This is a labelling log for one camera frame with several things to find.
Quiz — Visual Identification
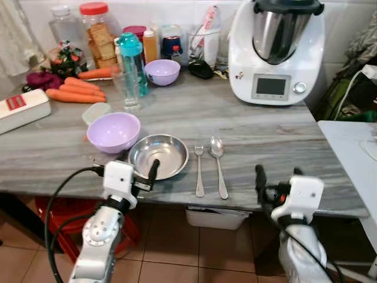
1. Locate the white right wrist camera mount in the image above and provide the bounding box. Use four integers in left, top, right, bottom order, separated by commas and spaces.
272, 175, 325, 223

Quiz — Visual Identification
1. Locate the clear container with packet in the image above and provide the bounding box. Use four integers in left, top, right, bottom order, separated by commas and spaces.
187, 5, 224, 67

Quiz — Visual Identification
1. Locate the jar with maroon lid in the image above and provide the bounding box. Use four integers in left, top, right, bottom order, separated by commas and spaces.
122, 25, 148, 43

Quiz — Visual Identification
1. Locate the small purple plastic bowl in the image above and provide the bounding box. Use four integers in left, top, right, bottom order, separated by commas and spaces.
144, 58, 182, 87

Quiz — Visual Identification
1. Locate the white power adapter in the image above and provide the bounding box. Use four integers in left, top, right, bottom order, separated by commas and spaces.
361, 63, 377, 81

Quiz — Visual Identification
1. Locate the clear drinking glass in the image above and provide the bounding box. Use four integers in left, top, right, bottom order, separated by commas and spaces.
111, 65, 143, 113

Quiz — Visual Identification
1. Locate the green bag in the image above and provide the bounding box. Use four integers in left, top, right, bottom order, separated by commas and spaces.
318, 58, 377, 123

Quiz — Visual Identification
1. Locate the steel spoon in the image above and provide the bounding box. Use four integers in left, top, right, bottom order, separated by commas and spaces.
209, 137, 230, 200

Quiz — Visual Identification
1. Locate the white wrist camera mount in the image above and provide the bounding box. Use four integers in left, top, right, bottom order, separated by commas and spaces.
272, 175, 325, 223
102, 160, 138, 208

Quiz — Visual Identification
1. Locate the large purple plastic bowl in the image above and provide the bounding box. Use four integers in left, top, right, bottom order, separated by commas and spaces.
86, 112, 142, 154

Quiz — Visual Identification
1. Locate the small black object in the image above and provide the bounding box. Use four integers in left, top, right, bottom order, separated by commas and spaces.
188, 60, 216, 80

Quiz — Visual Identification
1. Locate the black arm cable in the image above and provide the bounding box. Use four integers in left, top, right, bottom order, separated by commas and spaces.
259, 184, 348, 283
44, 166, 107, 283

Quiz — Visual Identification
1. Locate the stainless steel bowl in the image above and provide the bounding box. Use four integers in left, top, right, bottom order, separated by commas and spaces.
127, 134, 190, 181

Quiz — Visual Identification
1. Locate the white kitchen cooking machine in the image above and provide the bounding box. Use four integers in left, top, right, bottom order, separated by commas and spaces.
228, 0, 326, 107

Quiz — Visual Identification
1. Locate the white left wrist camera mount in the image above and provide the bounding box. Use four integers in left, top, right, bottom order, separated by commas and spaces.
102, 160, 138, 208

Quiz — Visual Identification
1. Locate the clear jar with white lid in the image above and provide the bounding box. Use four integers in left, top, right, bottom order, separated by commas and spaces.
48, 5, 84, 51

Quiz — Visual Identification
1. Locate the light hanging cloth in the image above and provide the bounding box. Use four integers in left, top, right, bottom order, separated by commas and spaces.
0, 0, 37, 78

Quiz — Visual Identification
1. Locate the white under-table drawer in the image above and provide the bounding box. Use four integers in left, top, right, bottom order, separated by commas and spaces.
186, 206, 251, 231

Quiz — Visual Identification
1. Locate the white box with red label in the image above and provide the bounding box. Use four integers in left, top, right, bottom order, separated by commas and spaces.
0, 88, 52, 136

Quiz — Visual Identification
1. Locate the steel fork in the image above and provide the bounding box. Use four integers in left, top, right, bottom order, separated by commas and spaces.
193, 145, 206, 199

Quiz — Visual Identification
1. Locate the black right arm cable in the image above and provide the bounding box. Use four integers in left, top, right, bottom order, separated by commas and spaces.
259, 184, 348, 283

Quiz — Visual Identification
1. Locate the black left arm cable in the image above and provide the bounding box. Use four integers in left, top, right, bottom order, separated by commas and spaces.
44, 166, 107, 283

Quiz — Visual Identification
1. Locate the small orange bottle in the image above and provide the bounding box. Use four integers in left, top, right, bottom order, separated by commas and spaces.
142, 29, 159, 65

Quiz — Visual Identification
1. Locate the long orange carrot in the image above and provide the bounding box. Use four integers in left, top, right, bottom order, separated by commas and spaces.
45, 88, 108, 105

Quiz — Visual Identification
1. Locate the jar with dark blue label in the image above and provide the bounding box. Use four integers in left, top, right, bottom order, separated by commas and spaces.
160, 24, 185, 63

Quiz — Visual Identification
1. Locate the red-lidded jar of crackers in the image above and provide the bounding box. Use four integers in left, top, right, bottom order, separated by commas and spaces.
79, 1, 122, 69

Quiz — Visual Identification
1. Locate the teal water bottle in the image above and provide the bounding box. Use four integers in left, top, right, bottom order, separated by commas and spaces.
115, 32, 150, 98

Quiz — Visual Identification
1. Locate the small white lidded container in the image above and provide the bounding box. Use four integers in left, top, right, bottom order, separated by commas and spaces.
81, 102, 112, 126

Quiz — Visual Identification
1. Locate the grey patterned cloth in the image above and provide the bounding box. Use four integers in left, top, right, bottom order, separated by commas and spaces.
346, 11, 377, 61

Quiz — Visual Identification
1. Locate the white side table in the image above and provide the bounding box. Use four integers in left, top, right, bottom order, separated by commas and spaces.
318, 120, 377, 279

